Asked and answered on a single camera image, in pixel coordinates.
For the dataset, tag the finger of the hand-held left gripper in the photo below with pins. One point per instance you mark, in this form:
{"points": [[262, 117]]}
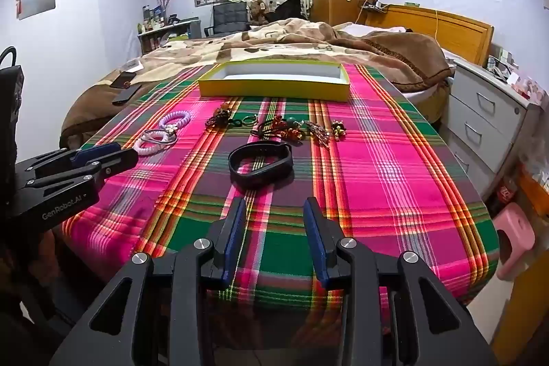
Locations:
{"points": [[116, 162], [96, 153]]}

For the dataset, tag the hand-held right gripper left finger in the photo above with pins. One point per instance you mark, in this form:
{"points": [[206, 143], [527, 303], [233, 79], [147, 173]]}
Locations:
{"points": [[233, 246]]}

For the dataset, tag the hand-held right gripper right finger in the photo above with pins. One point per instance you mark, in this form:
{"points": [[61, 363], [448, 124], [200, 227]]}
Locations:
{"points": [[318, 246]]}

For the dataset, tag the black wristband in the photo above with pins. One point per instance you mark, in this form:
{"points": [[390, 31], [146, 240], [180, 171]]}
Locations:
{"points": [[278, 155]]}

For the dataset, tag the silver crystal hair clip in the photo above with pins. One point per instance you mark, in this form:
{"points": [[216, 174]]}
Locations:
{"points": [[317, 132]]}

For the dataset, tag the yellow cardboard box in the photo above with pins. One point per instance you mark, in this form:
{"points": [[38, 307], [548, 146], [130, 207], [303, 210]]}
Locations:
{"points": [[274, 90]]}

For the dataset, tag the black phone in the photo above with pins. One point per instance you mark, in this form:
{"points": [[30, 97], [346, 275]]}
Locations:
{"points": [[126, 95]]}

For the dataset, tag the phone with red charm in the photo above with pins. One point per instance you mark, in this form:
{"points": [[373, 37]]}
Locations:
{"points": [[123, 79]]}

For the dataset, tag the white card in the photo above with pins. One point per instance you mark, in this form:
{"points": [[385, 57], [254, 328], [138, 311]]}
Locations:
{"points": [[131, 65]]}

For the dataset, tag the pink green plaid cloth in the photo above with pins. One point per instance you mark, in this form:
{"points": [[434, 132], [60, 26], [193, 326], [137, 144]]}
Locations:
{"points": [[386, 177]]}

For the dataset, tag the red gold beaded ornament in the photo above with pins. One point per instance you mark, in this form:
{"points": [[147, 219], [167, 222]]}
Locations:
{"points": [[292, 135]]}

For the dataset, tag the small gold bell ornament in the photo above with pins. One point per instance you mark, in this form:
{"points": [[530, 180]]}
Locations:
{"points": [[339, 131]]}

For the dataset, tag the row of bottles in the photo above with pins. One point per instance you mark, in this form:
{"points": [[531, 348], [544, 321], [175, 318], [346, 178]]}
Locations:
{"points": [[152, 21]]}

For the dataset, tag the grey shelf unit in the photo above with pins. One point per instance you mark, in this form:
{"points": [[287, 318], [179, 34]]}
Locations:
{"points": [[184, 27]]}

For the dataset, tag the black office chair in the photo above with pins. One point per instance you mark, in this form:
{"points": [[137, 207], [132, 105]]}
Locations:
{"points": [[229, 16]]}

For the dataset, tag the brown patterned blanket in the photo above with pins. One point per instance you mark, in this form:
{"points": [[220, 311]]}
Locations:
{"points": [[266, 40]]}

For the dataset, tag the pink plastic stool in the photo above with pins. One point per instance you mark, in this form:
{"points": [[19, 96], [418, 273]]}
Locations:
{"points": [[514, 237]]}

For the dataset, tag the brown teddy bear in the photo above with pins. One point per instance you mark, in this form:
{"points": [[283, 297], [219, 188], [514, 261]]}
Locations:
{"points": [[257, 8]]}

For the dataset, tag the grey nightstand with drawers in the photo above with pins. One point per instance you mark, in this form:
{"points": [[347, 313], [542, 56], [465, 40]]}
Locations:
{"points": [[480, 113]]}

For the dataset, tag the orange wooden panel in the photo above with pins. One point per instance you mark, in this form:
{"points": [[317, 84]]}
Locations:
{"points": [[521, 306]]}

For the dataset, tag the white pillow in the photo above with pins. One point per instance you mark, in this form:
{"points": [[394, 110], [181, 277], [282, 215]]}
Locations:
{"points": [[369, 29]]}

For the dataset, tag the orange cardboard box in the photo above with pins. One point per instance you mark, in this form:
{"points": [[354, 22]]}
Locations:
{"points": [[534, 188]]}

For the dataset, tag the black bag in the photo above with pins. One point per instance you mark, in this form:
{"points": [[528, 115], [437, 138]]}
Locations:
{"points": [[289, 8]]}

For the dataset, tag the power strip with chargers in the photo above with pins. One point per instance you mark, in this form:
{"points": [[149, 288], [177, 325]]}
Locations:
{"points": [[373, 5]]}

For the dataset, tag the wooden headboard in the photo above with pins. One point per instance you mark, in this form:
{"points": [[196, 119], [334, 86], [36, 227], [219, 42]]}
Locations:
{"points": [[450, 27]]}

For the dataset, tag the black glasses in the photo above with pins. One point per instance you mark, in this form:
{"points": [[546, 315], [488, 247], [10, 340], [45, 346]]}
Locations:
{"points": [[499, 66]]}

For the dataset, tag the floral box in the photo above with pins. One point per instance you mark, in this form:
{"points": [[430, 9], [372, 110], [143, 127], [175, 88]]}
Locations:
{"points": [[529, 88]]}

